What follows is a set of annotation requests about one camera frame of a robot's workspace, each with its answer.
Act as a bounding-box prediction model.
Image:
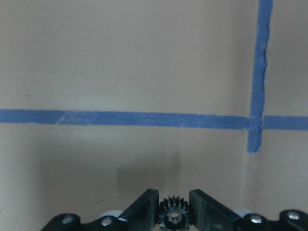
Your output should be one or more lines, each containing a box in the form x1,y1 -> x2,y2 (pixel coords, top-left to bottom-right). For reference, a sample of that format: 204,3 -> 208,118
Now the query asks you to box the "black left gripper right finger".
189,189 -> 241,231

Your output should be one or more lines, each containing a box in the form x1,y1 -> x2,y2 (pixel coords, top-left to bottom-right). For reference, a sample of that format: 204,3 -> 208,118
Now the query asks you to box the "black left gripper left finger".
119,189 -> 159,231

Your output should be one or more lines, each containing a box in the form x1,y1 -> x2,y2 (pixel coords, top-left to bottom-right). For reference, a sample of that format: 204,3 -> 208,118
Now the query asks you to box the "brown grid table mat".
0,0 -> 308,231

